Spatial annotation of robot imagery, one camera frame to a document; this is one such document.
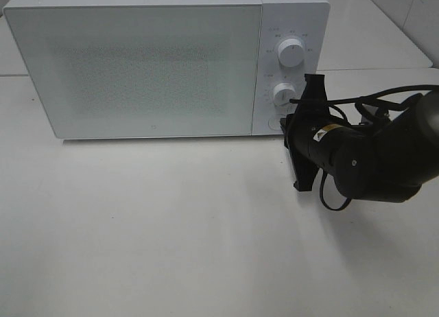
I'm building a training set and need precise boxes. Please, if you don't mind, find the round white door button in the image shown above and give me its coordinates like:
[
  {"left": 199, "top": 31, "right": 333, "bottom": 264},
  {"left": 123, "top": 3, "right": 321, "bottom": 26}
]
[{"left": 268, "top": 115, "right": 286, "bottom": 131}]

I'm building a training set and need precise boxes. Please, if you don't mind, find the white microwave knob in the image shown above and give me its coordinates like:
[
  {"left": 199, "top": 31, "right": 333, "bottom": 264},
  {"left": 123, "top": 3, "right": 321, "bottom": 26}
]
[
  {"left": 272, "top": 83, "right": 297, "bottom": 107},
  {"left": 277, "top": 37, "right": 305, "bottom": 68}
]

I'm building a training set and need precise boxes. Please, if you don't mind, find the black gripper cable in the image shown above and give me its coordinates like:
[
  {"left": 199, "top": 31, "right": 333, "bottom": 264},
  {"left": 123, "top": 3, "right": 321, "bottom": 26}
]
[{"left": 289, "top": 85, "right": 439, "bottom": 211}]

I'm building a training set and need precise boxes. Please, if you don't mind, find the white microwave oven body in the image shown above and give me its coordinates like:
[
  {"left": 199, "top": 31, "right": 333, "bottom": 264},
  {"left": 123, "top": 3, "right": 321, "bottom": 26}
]
[{"left": 3, "top": 0, "right": 330, "bottom": 139}]

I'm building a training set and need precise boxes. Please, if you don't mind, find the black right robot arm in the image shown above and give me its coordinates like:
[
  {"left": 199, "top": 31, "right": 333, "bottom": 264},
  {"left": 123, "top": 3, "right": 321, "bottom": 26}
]
[{"left": 280, "top": 74, "right": 438, "bottom": 203}]

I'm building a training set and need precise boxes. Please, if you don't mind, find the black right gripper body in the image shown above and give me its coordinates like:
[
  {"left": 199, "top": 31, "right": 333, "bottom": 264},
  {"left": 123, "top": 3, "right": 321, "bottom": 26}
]
[{"left": 280, "top": 74, "right": 330, "bottom": 192}]

